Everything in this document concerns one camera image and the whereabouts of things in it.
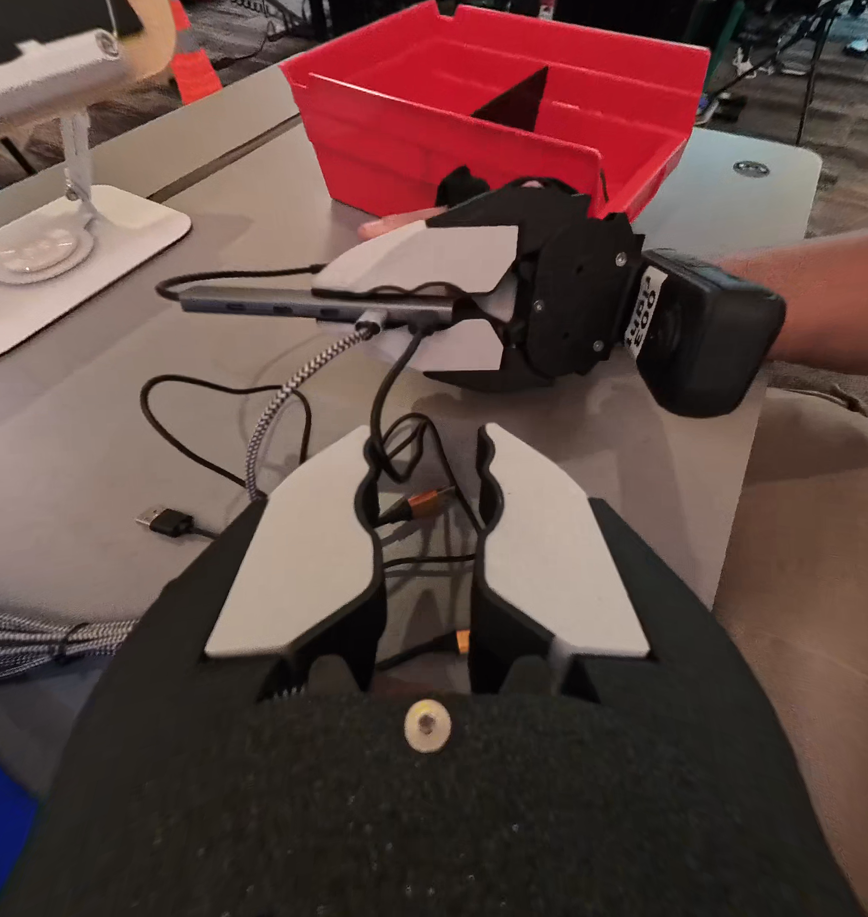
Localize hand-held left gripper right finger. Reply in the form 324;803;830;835
471;423;653;660

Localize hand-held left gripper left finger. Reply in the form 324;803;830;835
203;426;386;660

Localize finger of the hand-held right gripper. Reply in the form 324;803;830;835
373;315;511;373
311;221;521;299

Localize red plastic bin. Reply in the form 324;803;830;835
280;0;713;222

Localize black cable orange plugs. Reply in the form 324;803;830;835
373;412;488;673

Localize thin black usb cable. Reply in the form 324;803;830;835
137;319;449;540

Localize braided cable silver plug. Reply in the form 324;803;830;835
0;309;395;685

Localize grey usb hub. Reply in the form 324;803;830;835
180;284;456;323

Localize blue plastic bin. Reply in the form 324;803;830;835
0;738;40;917

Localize person's right forearm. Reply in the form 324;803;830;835
713;225;868;377

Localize person's right hand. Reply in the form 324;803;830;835
357;206;449;241

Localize black bin divider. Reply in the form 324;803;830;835
471;66;551;133

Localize beige trousers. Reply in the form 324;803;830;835
713;365;868;917

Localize orange striped cone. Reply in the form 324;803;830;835
169;0;223;107

